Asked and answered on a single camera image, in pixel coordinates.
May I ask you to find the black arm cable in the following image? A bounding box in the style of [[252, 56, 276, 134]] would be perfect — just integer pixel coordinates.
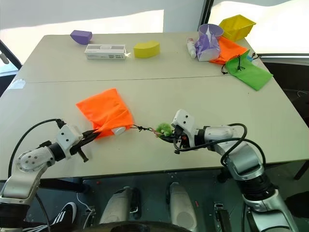
[[8, 118, 65, 178], [173, 123, 267, 170]]

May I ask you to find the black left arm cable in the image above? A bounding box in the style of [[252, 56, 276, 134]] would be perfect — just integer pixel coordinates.
[[8, 118, 65, 178]]

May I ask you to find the purple plastic bowl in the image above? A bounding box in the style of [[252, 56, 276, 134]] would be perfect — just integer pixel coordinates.
[[198, 23, 225, 41]]

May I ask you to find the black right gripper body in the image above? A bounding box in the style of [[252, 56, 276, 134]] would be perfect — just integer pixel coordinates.
[[172, 126, 192, 148]]

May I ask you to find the green drawstring pouch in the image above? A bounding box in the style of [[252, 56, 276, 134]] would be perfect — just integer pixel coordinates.
[[221, 49, 274, 91]]

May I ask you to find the purple and white tissue pack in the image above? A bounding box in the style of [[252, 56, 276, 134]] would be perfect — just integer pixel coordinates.
[[194, 33, 221, 62]]

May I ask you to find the green fluffy pom-pom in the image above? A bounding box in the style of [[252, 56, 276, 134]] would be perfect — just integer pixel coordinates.
[[152, 122, 173, 139]]

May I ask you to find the black table leg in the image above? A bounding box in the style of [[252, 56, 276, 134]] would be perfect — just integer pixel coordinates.
[[294, 159, 309, 180]]

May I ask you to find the white robot foot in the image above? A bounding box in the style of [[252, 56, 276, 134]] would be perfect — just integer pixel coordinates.
[[168, 182, 197, 232], [98, 187, 136, 225]]

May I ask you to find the black pouch drawstring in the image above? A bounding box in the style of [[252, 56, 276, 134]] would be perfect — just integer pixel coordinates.
[[129, 124, 157, 133]]

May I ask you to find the purple foam block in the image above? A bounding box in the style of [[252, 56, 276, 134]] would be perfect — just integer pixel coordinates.
[[70, 29, 93, 45]]

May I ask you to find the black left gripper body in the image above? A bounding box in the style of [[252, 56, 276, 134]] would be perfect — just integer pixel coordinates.
[[70, 141, 89, 163]]

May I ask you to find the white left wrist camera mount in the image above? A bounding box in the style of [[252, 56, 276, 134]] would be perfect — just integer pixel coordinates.
[[56, 124, 84, 160]]

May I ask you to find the white right robot foot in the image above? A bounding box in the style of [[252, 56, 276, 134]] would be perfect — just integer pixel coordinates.
[[168, 182, 197, 232]]

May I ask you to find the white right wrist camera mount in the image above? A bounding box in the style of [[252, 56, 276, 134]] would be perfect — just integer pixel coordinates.
[[170, 109, 201, 147]]

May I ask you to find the yellow foam block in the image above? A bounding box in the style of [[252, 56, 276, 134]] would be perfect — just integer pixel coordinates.
[[133, 40, 161, 59]]

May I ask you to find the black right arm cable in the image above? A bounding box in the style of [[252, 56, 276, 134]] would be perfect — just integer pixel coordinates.
[[173, 123, 267, 170]]

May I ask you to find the orange drawstring pouch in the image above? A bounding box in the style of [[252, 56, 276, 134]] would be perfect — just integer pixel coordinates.
[[209, 36, 249, 65], [75, 88, 134, 141]]

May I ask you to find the blue drawstring pouch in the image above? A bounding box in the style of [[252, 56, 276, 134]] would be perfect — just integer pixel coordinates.
[[245, 52, 263, 62]]

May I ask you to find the white tape patch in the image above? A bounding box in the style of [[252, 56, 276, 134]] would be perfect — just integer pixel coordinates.
[[9, 78, 27, 90]]

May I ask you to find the white printed carton box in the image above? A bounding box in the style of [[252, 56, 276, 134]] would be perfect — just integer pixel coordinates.
[[84, 43, 127, 61]]

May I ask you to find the white tube with red print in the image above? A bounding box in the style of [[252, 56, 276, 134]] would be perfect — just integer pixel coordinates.
[[186, 37, 197, 58]]

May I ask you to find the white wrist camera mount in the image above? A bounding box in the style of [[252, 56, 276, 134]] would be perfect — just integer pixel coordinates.
[[56, 124, 84, 160], [170, 109, 201, 147]]

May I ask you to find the yellow plastic bin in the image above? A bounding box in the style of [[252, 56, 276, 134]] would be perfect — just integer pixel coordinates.
[[218, 14, 256, 41]]

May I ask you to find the black shoe with white stripes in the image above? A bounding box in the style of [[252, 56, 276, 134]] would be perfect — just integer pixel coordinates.
[[22, 202, 78, 232]]

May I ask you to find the white left robot foot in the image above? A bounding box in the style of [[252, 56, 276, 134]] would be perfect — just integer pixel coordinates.
[[98, 187, 136, 225]]

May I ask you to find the black floor bracket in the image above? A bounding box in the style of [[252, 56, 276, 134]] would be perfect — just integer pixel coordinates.
[[213, 202, 232, 232]]

